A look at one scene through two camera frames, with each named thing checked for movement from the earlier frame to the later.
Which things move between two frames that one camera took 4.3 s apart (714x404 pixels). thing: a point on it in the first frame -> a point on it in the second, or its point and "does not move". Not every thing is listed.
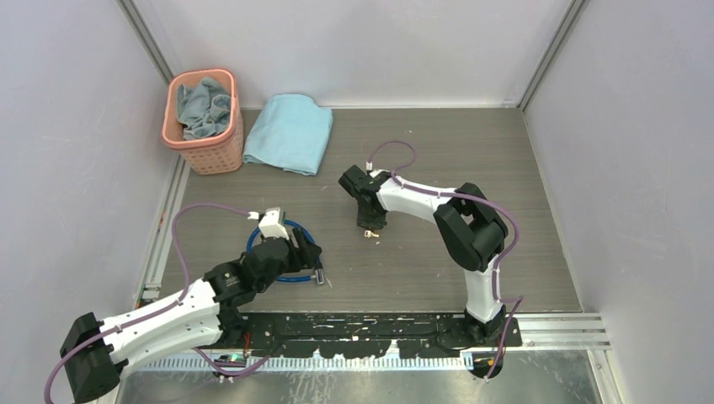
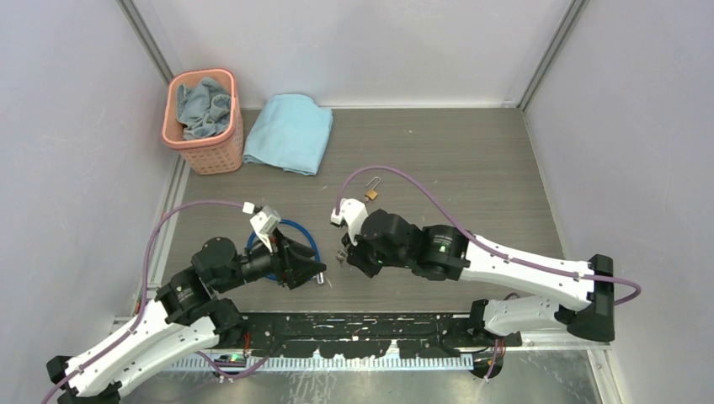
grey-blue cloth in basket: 204,108 does not move
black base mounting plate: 369,336 does not move
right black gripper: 364,222 -> 355,256
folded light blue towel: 293,132 does not move
